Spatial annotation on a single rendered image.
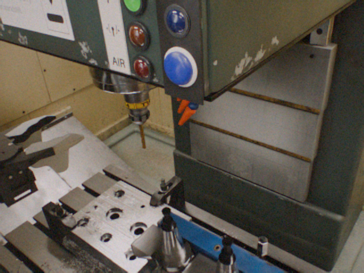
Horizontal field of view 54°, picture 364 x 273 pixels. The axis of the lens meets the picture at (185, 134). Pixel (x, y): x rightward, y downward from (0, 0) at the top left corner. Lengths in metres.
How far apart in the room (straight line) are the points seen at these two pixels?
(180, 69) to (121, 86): 0.33
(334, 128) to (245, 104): 0.26
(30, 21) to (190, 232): 0.43
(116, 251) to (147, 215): 0.14
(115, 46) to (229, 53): 0.12
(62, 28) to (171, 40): 0.16
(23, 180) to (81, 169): 1.10
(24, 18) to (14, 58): 1.21
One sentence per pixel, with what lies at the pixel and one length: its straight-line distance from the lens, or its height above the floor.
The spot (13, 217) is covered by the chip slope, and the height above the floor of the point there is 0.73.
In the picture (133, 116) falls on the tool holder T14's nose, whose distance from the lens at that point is 0.72.
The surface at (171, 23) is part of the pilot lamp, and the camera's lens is 0.30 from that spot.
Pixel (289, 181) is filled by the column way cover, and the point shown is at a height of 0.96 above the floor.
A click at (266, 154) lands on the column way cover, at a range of 1.18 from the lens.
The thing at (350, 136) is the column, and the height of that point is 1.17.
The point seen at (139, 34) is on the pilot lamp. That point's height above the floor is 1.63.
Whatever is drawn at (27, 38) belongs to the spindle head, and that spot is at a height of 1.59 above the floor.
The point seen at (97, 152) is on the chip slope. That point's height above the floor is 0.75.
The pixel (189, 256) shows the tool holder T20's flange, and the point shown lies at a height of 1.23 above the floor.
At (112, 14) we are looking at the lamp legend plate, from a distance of 0.36.
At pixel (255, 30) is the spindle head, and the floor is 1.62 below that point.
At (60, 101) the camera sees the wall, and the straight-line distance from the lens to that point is 1.88.
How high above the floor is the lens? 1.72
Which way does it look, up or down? 32 degrees down
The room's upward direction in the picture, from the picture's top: 4 degrees counter-clockwise
